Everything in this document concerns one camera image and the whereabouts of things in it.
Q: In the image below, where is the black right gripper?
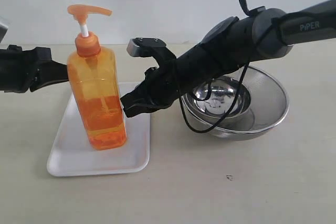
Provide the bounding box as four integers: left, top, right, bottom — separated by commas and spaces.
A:
120, 17, 255, 118

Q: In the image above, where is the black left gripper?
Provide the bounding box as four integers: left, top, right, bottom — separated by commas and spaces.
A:
1, 45, 69, 93

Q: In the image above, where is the orange pump soap bottle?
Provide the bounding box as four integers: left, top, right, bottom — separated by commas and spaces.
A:
67, 4, 127, 143

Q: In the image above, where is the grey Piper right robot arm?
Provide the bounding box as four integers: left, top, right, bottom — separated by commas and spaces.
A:
121, 0, 335, 118

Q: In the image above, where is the small shiny steel bowl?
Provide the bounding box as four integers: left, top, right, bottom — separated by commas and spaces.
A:
183, 76, 251, 124

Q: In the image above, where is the steel mesh colander bowl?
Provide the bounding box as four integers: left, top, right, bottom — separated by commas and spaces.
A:
181, 66, 289, 141

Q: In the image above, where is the white rectangular foam tray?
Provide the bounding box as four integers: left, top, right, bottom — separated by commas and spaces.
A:
47, 95, 151, 177

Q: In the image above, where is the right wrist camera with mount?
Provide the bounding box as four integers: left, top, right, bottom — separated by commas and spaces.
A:
127, 37, 176, 67

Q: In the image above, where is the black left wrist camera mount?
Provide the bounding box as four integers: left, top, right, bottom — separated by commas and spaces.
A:
0, 16, 9, 42

